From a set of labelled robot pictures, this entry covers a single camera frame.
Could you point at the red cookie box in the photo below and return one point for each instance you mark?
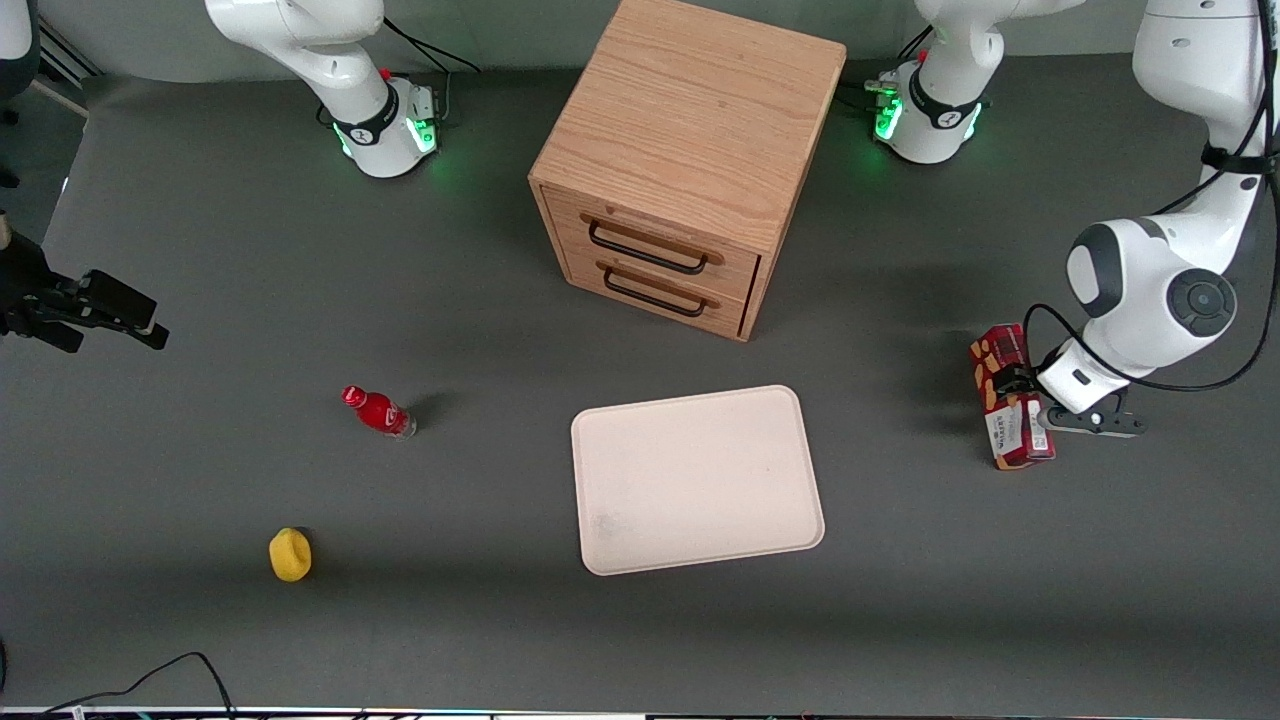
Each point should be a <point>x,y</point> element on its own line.
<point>1020,440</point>

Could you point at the wooden drawer front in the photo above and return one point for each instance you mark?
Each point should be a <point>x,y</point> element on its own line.
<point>735,270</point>
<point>725,318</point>

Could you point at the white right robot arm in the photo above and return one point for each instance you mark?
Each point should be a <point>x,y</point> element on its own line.
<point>300,40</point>

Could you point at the wooden drawer cabinet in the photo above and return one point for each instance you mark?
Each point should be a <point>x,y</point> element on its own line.
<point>690,110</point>

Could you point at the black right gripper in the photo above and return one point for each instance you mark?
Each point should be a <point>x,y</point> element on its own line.
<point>30,293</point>

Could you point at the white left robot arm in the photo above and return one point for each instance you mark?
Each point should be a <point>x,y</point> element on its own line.
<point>1150,290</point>

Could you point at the red soda bottle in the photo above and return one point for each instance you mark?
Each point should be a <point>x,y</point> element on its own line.
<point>382,412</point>

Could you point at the yellow lemon toy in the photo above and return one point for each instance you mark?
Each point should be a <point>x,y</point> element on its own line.
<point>290,556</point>

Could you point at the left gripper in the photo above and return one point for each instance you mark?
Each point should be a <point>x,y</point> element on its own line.
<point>1022,381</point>

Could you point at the cream rectangular tray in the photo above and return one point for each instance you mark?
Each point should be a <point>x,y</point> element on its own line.
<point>695,480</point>

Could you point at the grey metal frame rail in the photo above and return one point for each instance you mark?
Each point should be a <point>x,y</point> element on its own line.
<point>65,55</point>

